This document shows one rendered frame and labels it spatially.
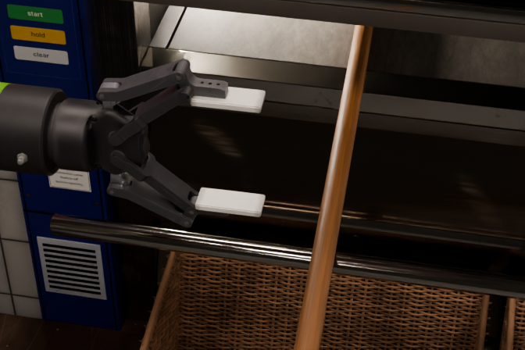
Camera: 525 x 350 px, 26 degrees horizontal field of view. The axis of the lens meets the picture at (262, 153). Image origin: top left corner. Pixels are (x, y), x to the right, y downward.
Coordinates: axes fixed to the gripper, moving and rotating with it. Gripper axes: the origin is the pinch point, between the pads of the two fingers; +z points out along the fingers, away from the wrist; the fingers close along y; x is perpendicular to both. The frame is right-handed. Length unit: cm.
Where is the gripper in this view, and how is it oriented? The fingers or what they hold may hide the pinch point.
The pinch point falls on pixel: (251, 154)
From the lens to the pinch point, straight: 116.0
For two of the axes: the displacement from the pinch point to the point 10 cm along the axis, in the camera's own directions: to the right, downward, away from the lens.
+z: 9.8, 1.1, -1.4
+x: -1.8, 6.2, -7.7
